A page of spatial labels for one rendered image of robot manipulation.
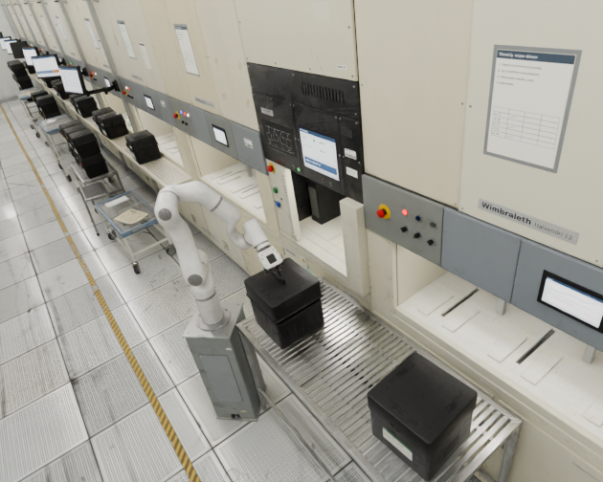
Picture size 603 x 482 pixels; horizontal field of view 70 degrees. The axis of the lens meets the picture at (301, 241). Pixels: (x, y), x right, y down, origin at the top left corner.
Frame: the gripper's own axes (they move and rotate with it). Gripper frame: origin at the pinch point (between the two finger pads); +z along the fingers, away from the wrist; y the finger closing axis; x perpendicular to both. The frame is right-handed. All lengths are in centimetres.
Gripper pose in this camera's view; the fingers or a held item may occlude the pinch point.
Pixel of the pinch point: (279, 275)
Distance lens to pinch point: 217.2
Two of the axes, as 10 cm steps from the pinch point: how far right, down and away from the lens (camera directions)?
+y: 8.1, -4.1, 4.2
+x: -3.1, 3.0, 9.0
